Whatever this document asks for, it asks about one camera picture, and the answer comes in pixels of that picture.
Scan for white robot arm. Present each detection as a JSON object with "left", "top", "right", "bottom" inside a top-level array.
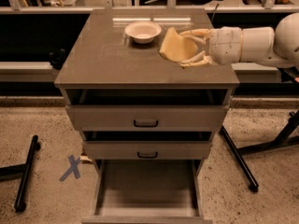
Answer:
[{"left": 179, "top": 13, "right": 299, "bottom": 68}]

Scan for dark round side table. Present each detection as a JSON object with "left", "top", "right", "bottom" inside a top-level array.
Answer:
[{"left": 278, "top": 67, "right": 299, "bottom": 84}]

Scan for black clamp knob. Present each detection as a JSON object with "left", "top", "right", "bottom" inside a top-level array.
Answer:
[{"left": 49, "top": 49, "right": 65, "bottom": 70}]

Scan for black middle drawer handle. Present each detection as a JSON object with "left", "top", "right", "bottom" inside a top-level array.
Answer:
[{"left": 137, "top": 151, "right": 158, "bottom": 159}]

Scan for black stand leg right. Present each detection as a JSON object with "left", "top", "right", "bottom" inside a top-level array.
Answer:
[{"left": 220, "top": 110, "right": 299, "bottom": 193}]

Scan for blue tape cross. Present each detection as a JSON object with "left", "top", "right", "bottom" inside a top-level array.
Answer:
[{"left": 59, "top": 155, "right": 80, "bottom": 182}]

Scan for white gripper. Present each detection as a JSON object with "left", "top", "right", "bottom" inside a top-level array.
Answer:
[{"left": 179, "top": 27, "right": 242, "bottom": 68}]

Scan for black drawer handle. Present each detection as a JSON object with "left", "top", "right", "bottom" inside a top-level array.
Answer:
[
  {"left": 133, "top": 119, "right": 159, "bottom": 128},
  {"left": 137, "top": 151, "right": 158, "bottom": 159}
]

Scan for black top drawer handle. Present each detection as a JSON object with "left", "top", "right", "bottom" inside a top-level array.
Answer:
[{"left": 133, "top": 119, "right": 159, "bottom": 128}]

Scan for black stand leg left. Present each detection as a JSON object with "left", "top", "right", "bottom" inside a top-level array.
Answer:
[{"left": 0, "top": 135, "right": 40, "bottom": 213}]

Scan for grey drawer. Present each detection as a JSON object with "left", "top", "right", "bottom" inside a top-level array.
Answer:
[
  {"left": 82, "top": 132, "right": 212, "bottom": 160},
  {"left": 81, "top": 160, "right": 213, "bottom": 224},
  {"left": 64, "top": 89, "right": 231, "bottom": 133}
]

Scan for grey drawer cabinet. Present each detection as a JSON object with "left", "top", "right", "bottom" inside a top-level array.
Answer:
[{"left": 54, "top": 8, "right": 240, "bottom": 172}]

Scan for black stand leg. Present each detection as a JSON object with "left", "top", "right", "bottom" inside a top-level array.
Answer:
[
  {"left": 0, "top": 135, "right": 40, "bottom": 213},
  {"left": 220, "top": 110, "right": 299, "bottom": 193}
]

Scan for white bowl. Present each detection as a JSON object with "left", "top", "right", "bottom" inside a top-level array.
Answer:
[{"left": 125, "top": 21, "right": 162, "bottom": 44}]

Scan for grey top drawer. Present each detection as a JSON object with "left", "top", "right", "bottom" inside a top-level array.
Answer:
[{"left": 64, "top": 89, "right": 231, "bottom": 133}]

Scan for yellow sponge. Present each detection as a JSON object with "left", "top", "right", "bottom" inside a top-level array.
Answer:
[{"left": 159, "top": 27, "right": 197, "bottom": 63}]

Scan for grey middle drawer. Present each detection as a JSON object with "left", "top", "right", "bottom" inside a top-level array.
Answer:
[{"left": 82, "top": 132, "right": 212, "bottom": 160}]

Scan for grey bottom drawer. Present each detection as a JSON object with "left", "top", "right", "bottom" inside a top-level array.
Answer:
[{"left": 81, "top": 160, "right": 213, "bottom": 224}]

